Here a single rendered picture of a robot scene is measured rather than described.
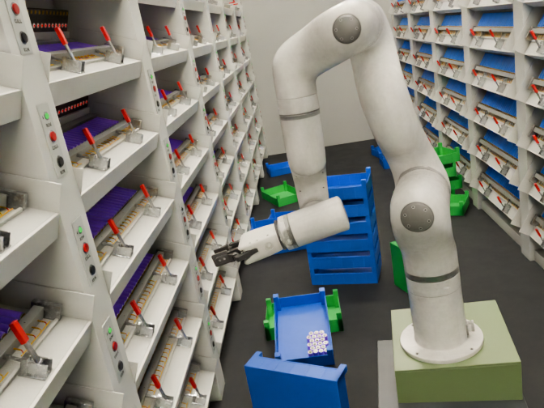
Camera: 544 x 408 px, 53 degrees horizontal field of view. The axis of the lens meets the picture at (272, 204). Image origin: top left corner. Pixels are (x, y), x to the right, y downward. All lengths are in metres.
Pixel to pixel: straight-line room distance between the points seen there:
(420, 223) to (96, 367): 0.67
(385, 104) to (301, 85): 0.18
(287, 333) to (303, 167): 1.02
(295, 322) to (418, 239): 1.06
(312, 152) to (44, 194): 0.57
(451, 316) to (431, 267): 0.13
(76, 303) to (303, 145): 0.56
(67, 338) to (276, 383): 0.86
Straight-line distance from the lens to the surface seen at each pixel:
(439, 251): 1.23
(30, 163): 0.95
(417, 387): 1.35
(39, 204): 0.97
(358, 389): 1.89
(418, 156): 1.24
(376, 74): 1.17
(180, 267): 1.66
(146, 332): 1.33
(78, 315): 1.03
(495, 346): 1.38
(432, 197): 1.13
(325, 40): 1.10
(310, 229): 1.27
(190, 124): 2.31
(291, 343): 2.09
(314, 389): 1.65
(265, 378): 1.71
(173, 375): 1.54
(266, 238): 1.28
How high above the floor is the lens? 1.14
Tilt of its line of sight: 17 degrees down
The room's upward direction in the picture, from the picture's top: 10 degrees counter-clockwise
